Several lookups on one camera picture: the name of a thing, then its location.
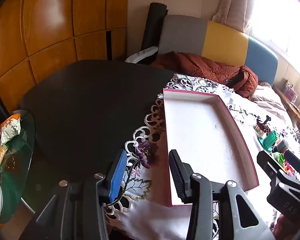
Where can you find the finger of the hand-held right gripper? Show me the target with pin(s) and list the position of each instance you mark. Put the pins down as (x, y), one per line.
(297, 165)
(266, 163)

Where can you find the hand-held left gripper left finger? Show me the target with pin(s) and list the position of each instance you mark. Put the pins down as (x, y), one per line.
(117, 180)

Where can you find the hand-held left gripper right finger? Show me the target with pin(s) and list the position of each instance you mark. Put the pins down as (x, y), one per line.
(178, 177)

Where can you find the green plastic toy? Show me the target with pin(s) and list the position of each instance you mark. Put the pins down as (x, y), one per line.
(270, 140)

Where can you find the clear jar with black lid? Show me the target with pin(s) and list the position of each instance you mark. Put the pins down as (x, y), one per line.
(282, 145)

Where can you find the dark brown toy figurine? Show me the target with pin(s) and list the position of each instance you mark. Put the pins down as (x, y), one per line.
(263, 126)

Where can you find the pink cardboard box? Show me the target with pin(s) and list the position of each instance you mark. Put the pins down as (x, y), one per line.
(197, 130)

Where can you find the light green tape roll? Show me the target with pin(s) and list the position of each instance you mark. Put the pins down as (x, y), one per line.
(278, 157)

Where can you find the pink fleece clothing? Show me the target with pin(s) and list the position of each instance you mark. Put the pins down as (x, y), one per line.
(277, 226)

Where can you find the white embroidered floral tablecloth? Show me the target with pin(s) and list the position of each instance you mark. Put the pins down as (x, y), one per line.
(155, 217)

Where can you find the wooden desk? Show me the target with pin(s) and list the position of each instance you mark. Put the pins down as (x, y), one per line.
(293, 110)

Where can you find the purple gift box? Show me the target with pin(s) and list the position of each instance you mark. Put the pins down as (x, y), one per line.
(291, 93)

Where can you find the rust quilted jacket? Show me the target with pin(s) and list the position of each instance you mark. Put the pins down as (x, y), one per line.
(202, 67)

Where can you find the orange white snack bag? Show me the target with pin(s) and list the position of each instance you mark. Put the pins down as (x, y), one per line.
(10, 127)

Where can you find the grey yellow blue sofa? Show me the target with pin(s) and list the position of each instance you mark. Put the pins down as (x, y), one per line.
(225, 42)

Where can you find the window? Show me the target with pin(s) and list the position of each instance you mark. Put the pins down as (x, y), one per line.
(277, 17)

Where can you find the black rolled mat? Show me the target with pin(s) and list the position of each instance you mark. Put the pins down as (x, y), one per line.
(152, 25)

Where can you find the beige curtain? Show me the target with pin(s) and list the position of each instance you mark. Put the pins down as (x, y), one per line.
(230, 2)

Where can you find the wooden wardrobe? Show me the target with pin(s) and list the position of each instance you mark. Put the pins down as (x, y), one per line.
(52, 17)

